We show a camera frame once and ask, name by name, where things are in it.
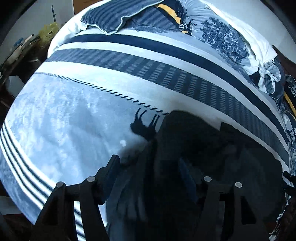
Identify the striped blue pillow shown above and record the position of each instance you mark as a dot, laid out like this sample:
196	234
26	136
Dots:
129	16

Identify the blue tree-print pillow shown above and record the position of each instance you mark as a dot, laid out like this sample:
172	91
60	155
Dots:
231	39

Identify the blue striped bed duvet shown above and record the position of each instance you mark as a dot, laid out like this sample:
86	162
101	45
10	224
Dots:
81	115

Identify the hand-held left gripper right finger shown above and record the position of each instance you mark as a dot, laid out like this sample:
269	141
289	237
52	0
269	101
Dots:
187	179

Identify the blue pillow with yellow stripe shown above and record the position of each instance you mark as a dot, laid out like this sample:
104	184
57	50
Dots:
291	91

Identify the cluttered side table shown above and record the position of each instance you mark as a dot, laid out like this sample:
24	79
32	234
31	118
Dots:
16	64

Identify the yellow green plastic bag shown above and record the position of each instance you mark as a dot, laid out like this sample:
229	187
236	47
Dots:
48	32

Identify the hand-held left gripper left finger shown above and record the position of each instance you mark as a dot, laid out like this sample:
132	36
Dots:
108	180

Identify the black puffer jacket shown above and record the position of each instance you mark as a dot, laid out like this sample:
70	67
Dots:
196	139

